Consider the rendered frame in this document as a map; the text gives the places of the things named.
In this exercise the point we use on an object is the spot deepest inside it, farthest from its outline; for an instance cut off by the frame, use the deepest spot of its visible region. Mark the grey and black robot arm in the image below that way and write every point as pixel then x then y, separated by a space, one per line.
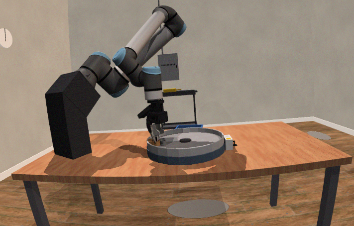
pixel 138 51

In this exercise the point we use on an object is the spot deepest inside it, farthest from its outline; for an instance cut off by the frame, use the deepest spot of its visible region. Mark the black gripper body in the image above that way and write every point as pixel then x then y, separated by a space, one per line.
pixel 156 115

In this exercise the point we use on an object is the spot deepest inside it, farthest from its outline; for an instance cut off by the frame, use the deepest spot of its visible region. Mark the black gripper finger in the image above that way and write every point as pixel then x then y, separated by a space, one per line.
pixel 158 127
pixel 152 129

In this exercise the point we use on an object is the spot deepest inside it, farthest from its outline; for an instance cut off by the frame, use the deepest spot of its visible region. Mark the round grey turntable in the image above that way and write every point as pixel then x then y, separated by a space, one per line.
pixel 187 146

